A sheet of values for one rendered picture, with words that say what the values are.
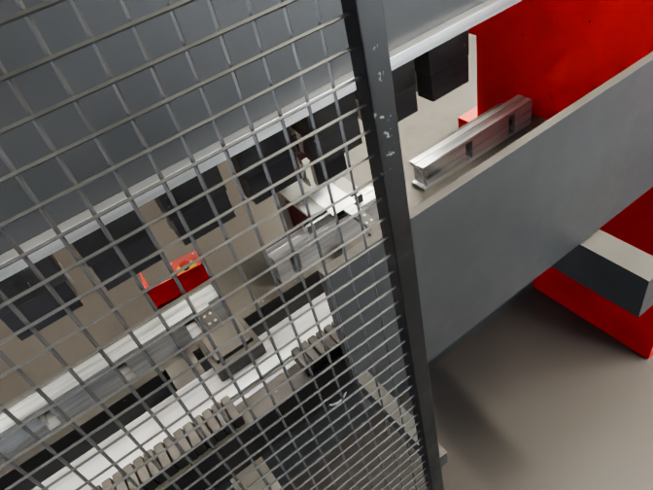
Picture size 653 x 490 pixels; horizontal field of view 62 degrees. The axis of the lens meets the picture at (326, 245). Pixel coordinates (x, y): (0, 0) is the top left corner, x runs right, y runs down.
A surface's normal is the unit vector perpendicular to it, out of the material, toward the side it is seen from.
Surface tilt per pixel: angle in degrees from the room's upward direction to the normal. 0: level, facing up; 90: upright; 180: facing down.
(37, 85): 90
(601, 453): 0
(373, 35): 90
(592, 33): 90
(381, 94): 90
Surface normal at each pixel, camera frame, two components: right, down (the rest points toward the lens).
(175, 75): 0.57, 0.47
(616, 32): -0.80, 0.51
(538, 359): -0.20, -0.72
